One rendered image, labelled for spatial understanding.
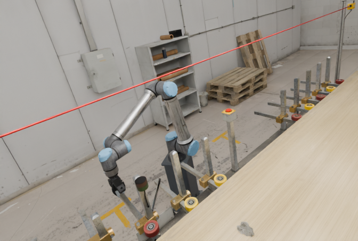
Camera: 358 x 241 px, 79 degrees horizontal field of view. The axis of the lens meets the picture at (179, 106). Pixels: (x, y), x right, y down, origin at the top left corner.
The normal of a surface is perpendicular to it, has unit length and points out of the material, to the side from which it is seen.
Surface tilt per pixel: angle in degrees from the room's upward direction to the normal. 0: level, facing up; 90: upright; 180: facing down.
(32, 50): 90
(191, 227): 0
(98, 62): 90
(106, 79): 90
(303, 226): 0
